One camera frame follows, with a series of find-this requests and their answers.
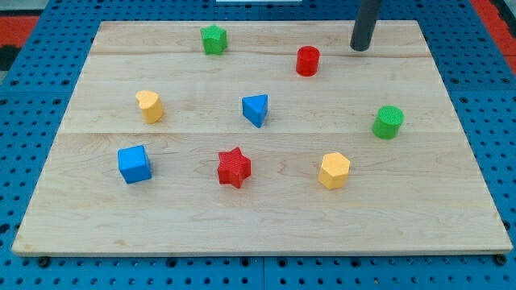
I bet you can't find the red star block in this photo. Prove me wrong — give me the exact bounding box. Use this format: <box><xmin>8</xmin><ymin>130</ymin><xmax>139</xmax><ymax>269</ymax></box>
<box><xmin>217</xmin><ymin>147</ymin><xmax>252</xmax><ymax>189</ymax></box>

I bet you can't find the blue triangle block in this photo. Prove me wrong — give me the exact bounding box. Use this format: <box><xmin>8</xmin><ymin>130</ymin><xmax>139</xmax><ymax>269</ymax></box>
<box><xmin>242</xmin><ymin>94</ymin><xmax>268</xmax><ymax>128</ymax></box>

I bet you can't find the yellow hexagon block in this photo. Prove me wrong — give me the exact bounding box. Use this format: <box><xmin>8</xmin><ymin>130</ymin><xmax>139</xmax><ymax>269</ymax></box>
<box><xmin>318</xmin><ymin>152</ymin><xmax>351</xmax><ymax>189</ymax></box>

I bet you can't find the light wooden board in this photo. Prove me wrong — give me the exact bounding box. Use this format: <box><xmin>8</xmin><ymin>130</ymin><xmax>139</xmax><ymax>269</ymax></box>
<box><xmin>12</xmin><ymin>20</ymin><xmax>513</xmax><ymax>257</ymax></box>

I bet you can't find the red cylinder block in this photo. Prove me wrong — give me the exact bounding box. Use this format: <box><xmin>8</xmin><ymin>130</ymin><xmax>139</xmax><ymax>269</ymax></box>
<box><xmin>296</xmin><ymin>46</ymin><xmax>320</xmax><ymax>77</ymax></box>

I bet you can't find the green star block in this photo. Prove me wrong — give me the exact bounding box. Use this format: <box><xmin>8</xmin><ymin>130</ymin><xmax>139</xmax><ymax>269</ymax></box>
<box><xmin>200</xmin><ymin>24</ymin><xmax>227</xmax><ymax>56</ymax></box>

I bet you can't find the yellow heart block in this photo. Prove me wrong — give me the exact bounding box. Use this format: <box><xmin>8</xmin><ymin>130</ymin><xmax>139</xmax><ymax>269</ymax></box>
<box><xmin>135</xmin><ymin>90</ymin><xmax>164</xmax><ymax>124</ymax></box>

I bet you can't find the blue cube block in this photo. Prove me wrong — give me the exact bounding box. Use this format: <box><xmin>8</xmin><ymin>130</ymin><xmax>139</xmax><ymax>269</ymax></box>
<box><xmin>117</xmin><ymin>145</ymin><xmax>152</xmax><ymax>184</ymax></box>

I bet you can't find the green cylinder block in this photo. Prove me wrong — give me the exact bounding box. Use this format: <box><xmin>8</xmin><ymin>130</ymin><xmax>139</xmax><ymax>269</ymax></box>
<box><xmin>372</xmin><ymin>106</ymin><xmax>405</xmax><ymax>139</ymax></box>

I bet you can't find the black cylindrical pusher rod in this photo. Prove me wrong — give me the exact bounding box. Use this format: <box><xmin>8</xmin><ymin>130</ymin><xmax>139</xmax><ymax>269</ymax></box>
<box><xmin>350</xmin><ymin>0</ymin><xmax>382</xmax><ymax>52</ymax></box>

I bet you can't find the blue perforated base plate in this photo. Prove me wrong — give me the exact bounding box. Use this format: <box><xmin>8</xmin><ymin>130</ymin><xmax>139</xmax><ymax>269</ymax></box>
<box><xmin>1</xmin><ymin>0</ymin><xmax>515</xmax><ymax>289</ymax></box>

